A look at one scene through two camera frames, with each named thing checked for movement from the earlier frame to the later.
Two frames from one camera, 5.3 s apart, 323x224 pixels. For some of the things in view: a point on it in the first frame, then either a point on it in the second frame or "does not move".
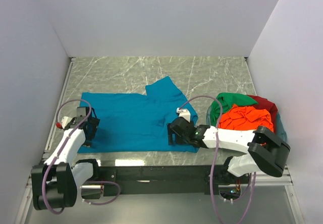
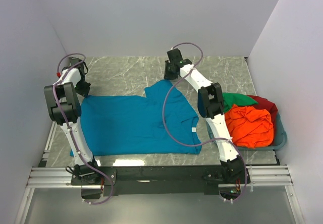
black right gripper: [170, 132] → [166, 75]
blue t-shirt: [134, 123] does not move
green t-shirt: [228, 100] does not move
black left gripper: [94, 123] → [85, 92]
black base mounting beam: [148, 180] does not move
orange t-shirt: [245, 118] does not move
